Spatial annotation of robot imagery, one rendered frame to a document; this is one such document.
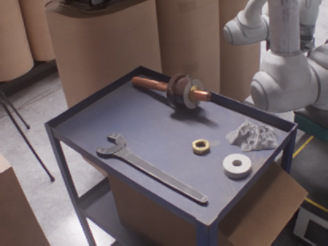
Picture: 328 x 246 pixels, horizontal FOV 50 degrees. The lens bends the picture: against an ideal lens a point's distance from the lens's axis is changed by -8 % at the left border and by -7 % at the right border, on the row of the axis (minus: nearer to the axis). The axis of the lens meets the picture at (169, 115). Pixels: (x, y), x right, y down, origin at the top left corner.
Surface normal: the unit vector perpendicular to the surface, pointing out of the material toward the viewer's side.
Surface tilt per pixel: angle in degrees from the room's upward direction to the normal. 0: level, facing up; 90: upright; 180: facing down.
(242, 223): 26
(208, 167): 0
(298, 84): 77
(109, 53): 90
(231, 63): 90
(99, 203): 0
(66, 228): 0
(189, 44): 90
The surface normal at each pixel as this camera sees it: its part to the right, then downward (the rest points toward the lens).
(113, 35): 0.44, 0.50
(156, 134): -0.07, -0.81
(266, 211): 0.26, -0.58
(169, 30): -0.14, 0.58
